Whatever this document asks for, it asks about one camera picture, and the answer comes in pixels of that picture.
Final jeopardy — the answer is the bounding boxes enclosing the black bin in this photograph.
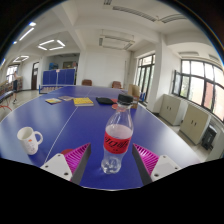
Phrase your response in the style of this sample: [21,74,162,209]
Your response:
[201,124,218,151]

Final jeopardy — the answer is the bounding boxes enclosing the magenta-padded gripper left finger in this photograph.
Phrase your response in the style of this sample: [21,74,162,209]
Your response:
[39,142,92,186]

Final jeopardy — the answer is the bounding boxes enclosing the clear bottle with red label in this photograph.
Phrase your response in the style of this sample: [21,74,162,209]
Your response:
[100,93,135,175]

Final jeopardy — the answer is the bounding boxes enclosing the person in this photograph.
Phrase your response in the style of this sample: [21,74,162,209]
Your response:
[11,70,20,105]

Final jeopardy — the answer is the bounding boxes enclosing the blue and yellow book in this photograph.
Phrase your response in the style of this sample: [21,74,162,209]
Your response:
[44,97,63,105]

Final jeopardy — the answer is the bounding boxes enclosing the thin grey booklet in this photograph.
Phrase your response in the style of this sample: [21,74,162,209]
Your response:
[57,95,75,102]

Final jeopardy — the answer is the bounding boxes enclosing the wide black-framed window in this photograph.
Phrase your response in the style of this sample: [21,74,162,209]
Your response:
[172,59,224,121]

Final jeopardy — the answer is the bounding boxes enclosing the ceiling air conditioner unit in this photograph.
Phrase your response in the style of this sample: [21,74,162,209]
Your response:
[98,29,136,51]

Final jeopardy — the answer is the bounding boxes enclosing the tall black-framed window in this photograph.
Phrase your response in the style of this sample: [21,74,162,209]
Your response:
[134,54,156,101]

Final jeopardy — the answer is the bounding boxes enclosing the blue table with red legs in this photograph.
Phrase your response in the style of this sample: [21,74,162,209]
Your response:
[0,89,16,113]

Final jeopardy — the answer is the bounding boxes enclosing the shelf unit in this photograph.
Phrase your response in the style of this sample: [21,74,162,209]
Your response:
[0,76,24,96]

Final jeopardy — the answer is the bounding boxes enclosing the dark door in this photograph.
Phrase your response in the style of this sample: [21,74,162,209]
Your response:
[31,61,40,91]

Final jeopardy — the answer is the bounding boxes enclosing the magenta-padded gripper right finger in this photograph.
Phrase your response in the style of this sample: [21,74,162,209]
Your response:
[131,143,183,186]

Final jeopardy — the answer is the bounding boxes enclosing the white mug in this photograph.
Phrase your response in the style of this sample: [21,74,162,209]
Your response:
[16,126,44,156]

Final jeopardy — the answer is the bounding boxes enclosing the white cabinet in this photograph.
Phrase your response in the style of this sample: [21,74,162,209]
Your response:
[158,94,189,127]
[179,103,212,145]

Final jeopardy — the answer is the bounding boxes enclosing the ceiling lights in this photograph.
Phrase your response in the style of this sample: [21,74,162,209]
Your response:
[1,21,67,66]

